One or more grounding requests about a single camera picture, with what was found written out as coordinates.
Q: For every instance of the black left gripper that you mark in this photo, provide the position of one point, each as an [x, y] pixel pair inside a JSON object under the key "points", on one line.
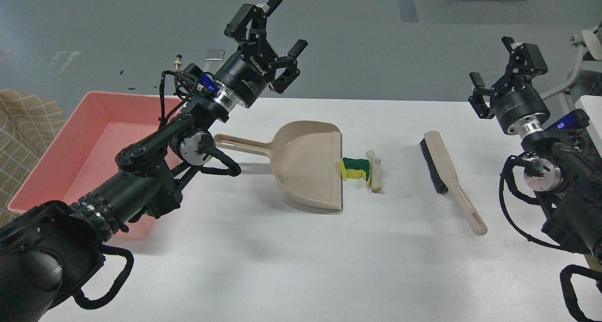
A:
{"points": [[253, 67]]}

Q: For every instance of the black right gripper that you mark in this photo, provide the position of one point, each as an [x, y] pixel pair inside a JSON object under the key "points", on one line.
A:
{"points": [[515, 97]]}

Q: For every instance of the beige hand brush black bristles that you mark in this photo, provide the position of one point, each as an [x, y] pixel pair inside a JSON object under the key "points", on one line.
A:
{"points": [[445, 179]]}

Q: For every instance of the beige plastic dustpan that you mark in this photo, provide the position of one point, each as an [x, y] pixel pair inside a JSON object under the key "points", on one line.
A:
{"points": [[304, 157]]}

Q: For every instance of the yellow green sponge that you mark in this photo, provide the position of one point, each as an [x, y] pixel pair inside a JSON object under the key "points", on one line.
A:
{"points": [[355, 169]]}

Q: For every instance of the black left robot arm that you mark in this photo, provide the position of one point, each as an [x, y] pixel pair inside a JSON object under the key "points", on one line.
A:
{"points": [[57, 251]]}

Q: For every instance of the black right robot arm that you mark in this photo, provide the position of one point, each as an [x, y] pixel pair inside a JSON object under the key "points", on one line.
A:
{"points": [[558, 170]]}

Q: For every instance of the pink plastic bin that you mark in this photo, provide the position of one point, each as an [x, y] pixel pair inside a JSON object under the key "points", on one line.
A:
{"points": [[82, 155]]}

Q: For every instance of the white side table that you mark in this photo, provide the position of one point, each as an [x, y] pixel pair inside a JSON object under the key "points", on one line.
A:
{"points": [[592, 105]]}

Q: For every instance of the beige checkered cloth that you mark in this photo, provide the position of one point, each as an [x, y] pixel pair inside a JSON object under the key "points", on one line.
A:
{"points": [[28, 124]]}

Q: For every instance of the white grey chair frame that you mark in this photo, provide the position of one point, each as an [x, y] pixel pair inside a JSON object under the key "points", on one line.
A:
{"points": [[581, 81]]}

